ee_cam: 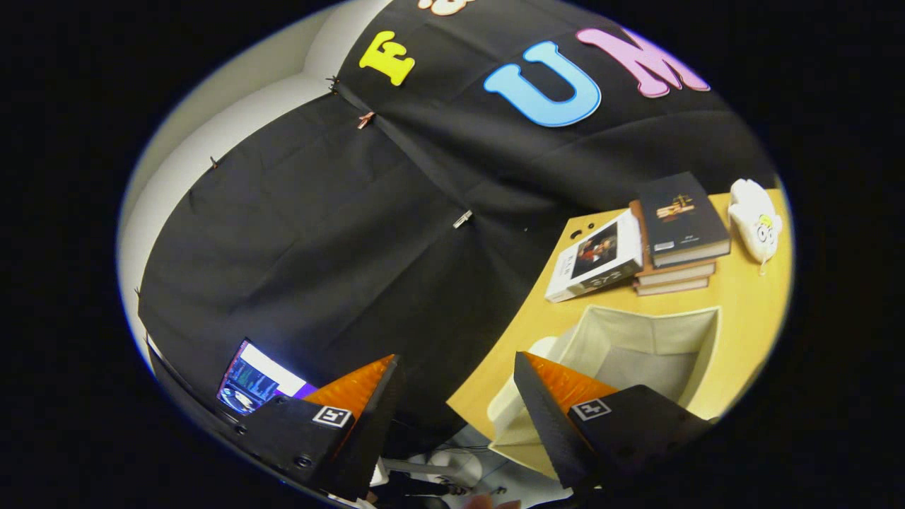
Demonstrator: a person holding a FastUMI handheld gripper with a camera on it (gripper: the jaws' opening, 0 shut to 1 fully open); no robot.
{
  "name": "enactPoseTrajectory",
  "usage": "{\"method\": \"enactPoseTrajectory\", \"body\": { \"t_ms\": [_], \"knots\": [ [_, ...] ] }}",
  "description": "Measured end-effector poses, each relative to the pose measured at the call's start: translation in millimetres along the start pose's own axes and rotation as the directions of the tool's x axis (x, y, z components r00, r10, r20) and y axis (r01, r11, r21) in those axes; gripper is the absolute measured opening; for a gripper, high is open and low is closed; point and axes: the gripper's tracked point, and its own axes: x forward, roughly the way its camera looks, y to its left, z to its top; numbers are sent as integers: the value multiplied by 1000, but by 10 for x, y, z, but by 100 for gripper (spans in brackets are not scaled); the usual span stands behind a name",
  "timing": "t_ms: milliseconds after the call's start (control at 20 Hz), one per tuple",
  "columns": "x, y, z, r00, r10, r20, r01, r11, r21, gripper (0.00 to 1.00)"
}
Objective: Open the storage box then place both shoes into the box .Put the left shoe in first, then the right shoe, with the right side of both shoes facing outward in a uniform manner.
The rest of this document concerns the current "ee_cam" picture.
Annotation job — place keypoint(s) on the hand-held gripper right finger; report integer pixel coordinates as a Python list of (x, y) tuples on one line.
[(548, 424)]

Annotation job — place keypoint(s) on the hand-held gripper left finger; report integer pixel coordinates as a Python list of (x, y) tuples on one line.
[(371, 424)]

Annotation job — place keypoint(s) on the light fabric storage box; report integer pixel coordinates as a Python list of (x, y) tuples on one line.
[(636, 332)]

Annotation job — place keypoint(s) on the computer monitor screen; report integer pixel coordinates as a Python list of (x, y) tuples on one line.
[(254, 378)]

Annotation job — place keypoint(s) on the white picture cover book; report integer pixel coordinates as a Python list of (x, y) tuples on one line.
[(594, 258)]

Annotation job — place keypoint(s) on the black backdrop cloth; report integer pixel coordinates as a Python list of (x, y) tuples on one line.
[(318, 247)]

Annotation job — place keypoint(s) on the thin brown book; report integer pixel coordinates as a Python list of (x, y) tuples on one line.
[(672, 286)]

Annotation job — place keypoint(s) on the brown cover book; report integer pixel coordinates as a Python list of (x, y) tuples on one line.
[(675, 273)]

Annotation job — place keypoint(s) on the silver clip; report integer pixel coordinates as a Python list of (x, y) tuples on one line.
[(462, 219)]

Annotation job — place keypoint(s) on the dark cover book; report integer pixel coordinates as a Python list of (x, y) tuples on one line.
[(679, 212)]

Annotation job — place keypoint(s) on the white plush toy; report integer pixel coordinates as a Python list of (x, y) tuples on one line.
[(751, 212)]

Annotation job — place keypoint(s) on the copper clip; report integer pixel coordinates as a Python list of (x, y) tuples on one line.
[(365, 120)]

